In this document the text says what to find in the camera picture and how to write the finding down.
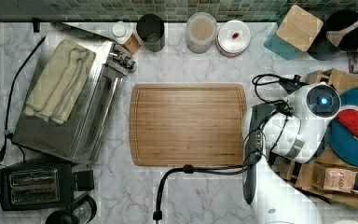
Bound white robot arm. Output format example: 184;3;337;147
242;82;341;224

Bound bamboo cutting board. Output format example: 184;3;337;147
130;83;247;166

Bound clear cereal jar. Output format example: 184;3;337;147
186;12;217;54

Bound dark metal cup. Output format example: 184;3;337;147
136;14;165;52

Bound pink white lidded pot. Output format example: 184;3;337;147
215;20;251;57

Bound small white capped bottle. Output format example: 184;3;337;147
112;21;132;44

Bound stainless steel toaster oven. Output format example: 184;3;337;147
12;22;135;164

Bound folded beige towel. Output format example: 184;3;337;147
23;39;96;124

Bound teal canister with wooden lid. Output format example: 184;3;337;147
264;5;324;61

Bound wooden tea bag organizer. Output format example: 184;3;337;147
291;162;358;194

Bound black utensil holder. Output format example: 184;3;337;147
308;9;358;61

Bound black two-slot toaster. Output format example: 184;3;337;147
0;159;94;211

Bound wooden spoon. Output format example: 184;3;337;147
326;21;358;47

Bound tea bag packets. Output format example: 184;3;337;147
320;168;358;194

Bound red toy fruit slice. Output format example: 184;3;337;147
336;105;358;138

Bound blue plate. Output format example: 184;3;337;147
329;87;358;166

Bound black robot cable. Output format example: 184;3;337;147
152;73;302;222

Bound black toaster oven cord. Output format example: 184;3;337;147
0;36;47;164

